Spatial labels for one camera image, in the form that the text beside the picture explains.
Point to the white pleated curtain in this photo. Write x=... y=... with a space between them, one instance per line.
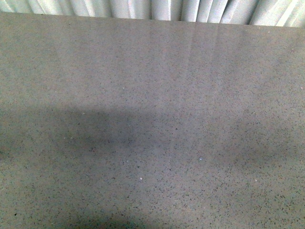
x=281 y=13

